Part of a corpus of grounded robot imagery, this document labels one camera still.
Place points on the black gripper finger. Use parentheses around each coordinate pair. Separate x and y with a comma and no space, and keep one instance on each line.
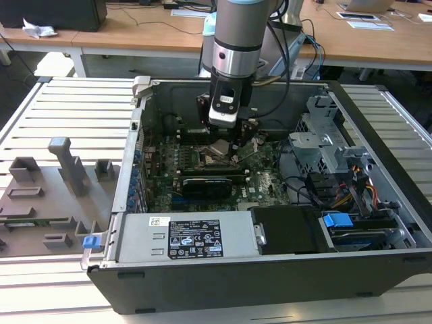
(204,108)
(249,131)

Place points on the white paper sheet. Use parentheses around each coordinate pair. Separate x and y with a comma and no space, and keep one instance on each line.
(426,17)
(187,13)
(371,25)

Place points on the black computer tower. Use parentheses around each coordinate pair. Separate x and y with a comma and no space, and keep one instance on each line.
(50,13)

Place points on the blue expansion slot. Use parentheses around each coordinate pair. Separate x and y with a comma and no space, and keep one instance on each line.
(177,202)

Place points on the green motherboard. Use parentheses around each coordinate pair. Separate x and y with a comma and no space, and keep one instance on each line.
(266,189)

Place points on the black graphics card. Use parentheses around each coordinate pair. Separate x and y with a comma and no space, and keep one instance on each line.
(207,189)

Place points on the silver laptop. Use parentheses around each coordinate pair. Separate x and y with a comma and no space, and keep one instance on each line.
(368,5)

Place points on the crumpled white paper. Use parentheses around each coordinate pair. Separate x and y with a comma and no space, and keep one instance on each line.
(38,30)

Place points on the green RAM stick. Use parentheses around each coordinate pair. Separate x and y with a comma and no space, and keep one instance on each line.
(50,221)

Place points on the wooden desk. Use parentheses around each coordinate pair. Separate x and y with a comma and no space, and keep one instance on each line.
(40,40)
(152,33)

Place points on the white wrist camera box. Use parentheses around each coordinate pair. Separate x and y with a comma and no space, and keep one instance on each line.
(222,116)

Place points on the hard disk in blue carrier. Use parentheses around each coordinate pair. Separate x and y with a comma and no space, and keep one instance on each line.
(337,222)

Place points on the blue case latch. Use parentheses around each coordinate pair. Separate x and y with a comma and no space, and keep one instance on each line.
(92,243)

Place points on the CPU socket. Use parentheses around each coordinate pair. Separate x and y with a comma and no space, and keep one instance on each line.
(211,161)

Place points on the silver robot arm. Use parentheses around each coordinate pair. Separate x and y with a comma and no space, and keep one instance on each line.
(236,33)

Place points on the metal disk bay cage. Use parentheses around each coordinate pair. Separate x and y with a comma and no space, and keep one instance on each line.
(310,152)

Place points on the black RAM slot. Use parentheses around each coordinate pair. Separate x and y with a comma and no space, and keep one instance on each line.
(216,171)
(187,141)
(187,134)
(241,179)

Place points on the grey parts rack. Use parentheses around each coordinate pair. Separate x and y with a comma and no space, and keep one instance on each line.
(40,209)

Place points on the grey power supply unit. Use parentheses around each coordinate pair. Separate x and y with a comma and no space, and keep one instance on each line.
(138,236)

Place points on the silver CPU plate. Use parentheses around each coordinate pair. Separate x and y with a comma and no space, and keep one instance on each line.
(219,146)

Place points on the black tablet white frame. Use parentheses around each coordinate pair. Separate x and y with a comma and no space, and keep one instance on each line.
(357,15)

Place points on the black plastic shroud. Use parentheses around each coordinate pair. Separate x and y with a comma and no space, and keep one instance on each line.
(287,229)

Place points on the black open PC case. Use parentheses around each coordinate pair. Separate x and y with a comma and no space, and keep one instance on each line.
(236,287)

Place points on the round coin battery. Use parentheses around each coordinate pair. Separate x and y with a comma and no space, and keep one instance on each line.
(262,137)

